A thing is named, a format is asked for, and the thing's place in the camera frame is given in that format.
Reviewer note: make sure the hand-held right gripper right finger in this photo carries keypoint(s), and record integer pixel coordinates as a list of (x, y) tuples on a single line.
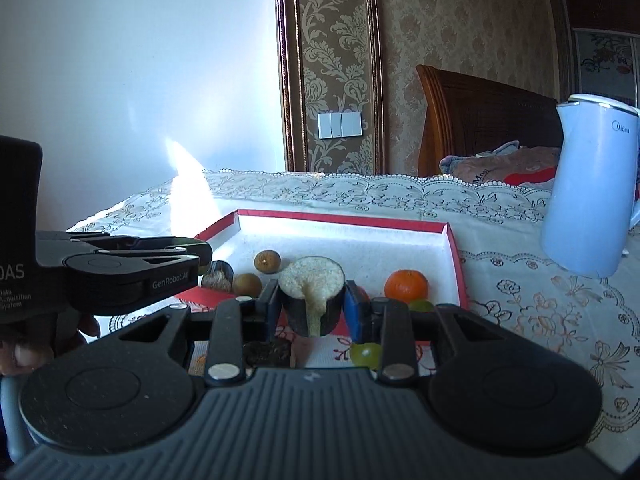
[(356, 312)]

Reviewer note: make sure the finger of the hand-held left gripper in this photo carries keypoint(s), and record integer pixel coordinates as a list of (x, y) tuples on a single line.
[(130, 282), (125, 244)]

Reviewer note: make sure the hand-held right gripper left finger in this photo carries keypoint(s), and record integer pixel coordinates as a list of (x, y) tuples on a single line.
[(270, 307)]

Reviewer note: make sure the brown longan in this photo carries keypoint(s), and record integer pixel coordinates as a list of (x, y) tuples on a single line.
[(247, 286)]

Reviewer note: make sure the brown kiwi fruit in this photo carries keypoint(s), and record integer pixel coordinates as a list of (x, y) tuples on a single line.
[(266, 261)]

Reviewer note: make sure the cut dark eggplant piece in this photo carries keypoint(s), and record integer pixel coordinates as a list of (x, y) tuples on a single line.
[(310, 280)]

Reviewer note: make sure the orange mandarin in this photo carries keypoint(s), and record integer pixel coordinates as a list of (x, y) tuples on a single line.
[(406, 286)]

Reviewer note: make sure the dark brown fruit piece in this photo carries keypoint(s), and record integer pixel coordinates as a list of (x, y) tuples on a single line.
[(218, 277), (267, 353)]

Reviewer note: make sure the green grape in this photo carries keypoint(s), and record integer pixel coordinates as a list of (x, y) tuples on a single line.
[(422, 305), (365, 354)]

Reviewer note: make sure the red-rimmed white tray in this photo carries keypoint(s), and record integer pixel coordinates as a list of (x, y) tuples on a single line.
[(350, 242)]

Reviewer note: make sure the person's left hand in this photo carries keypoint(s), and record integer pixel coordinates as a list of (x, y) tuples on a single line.
[(30, 355)]

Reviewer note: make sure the red floral white cloth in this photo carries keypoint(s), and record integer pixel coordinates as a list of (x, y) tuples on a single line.
[(325, 352)]

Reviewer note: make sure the pink printed blanket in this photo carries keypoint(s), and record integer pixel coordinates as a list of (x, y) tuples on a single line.
[(505, 167)]

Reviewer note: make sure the wooden bed headboard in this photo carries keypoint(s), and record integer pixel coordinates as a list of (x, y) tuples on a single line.
[(480, 120)]

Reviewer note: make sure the pale blue electric kettle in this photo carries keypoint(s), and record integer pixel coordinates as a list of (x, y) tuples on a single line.
[(585, 190)]

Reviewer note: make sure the wooden framed wallpaper panel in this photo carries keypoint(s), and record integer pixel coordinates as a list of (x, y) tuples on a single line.
[(335, 50)]

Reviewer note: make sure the wardrobe sliding door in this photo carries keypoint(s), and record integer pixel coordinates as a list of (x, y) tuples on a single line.
[(605, 35)]

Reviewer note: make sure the white wall switch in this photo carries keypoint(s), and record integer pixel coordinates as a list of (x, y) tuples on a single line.
[(340, 125)]

